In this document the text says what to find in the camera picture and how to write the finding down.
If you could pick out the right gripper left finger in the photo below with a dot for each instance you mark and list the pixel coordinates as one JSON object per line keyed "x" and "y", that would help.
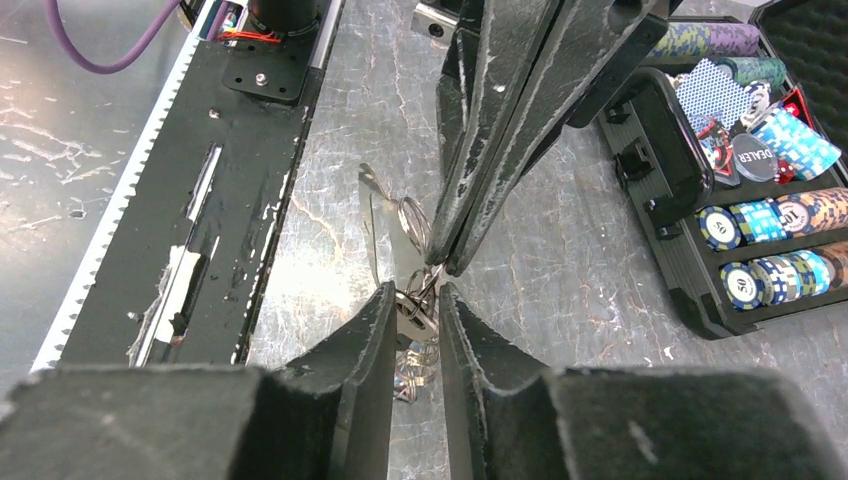
{"x": 331, "y": 407}

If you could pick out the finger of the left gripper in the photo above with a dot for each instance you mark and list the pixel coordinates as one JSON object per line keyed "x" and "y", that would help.
{"x": 496, "y": 43}
{"x": 588, "y": 52}

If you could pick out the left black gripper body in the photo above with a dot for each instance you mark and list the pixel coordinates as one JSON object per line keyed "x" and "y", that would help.
{"x": 455, "y": 25}

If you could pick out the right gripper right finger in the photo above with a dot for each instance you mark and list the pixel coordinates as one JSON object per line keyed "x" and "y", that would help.
{"x": 499, "y": 415}

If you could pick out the blue patterned card deck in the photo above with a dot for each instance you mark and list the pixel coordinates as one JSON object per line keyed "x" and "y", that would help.
{"x": 708, "y": 94}

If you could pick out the black poker chip case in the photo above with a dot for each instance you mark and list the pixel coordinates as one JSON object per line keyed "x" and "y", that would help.
{"x": 736, "y": 254}

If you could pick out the black dealer button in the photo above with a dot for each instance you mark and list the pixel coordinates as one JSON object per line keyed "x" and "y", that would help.
{"x": 754, "y": 159}

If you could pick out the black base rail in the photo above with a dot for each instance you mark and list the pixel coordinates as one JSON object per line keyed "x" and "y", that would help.
{"x": 177, "y": 267}

